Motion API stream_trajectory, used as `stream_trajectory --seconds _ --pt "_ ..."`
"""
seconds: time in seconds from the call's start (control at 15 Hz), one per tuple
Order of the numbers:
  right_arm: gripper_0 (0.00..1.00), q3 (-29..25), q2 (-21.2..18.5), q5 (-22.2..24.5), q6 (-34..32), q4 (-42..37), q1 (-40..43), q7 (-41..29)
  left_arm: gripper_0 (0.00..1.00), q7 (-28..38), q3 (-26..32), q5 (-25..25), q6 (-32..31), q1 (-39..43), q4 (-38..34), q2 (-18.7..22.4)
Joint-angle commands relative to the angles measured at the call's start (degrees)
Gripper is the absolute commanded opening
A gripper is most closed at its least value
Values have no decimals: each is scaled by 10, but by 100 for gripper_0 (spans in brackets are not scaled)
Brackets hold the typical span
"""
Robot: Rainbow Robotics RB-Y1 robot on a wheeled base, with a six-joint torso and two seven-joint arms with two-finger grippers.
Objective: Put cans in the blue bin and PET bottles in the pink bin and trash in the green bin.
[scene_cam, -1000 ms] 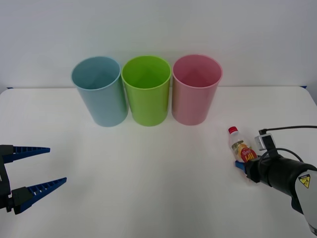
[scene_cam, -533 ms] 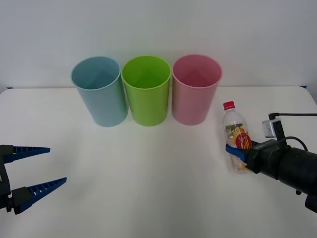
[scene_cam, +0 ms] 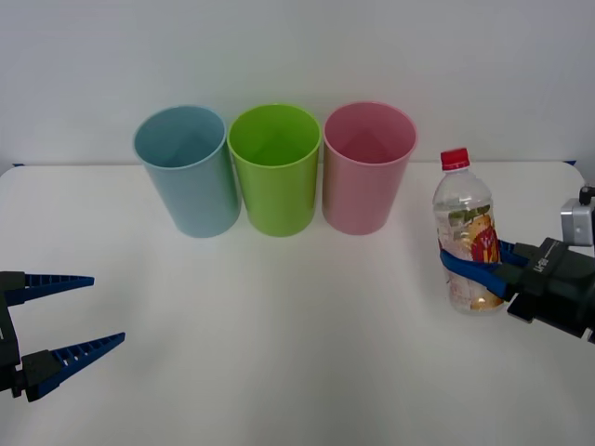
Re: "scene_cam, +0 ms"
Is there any pale blue plastic bin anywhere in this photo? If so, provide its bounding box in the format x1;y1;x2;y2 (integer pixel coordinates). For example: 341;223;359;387
133;105;242;239

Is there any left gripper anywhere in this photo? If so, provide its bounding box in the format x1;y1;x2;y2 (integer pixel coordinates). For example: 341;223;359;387
0;270;126;404

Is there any clear bottle with red cap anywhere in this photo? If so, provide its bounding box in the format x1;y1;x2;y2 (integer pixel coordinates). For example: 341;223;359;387
431;148;509;316

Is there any green plastic bin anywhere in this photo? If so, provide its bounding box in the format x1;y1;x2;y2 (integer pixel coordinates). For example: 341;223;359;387
226;103;323;238

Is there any pink plastic bin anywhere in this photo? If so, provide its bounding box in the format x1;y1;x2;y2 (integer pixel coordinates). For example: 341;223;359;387
323;100;418;236

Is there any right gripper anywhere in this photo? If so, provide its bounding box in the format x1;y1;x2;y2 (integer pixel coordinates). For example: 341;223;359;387
438;237;595;345

